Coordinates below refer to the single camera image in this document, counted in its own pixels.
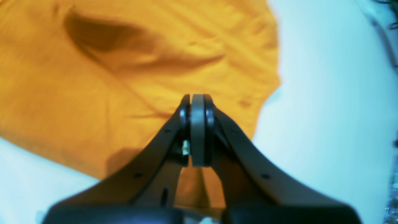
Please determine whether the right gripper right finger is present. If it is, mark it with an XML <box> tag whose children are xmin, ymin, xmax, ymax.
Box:
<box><xmin>202</xmin><ymin>95</ymin><xmax>361</xmax><ymax>224</ymax></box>

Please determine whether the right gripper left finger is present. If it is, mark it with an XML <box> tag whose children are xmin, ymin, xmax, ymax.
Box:
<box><xmin>43</xmin><ymin>95</ymin><xmax>204</xmax><ymax>224</ymax></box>

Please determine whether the orange T-shirt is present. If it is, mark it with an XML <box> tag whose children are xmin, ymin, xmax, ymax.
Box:
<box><xmin>0</xmin><ymin>0</ymin><xmax>282</xmax><ymax>218</ymax></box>

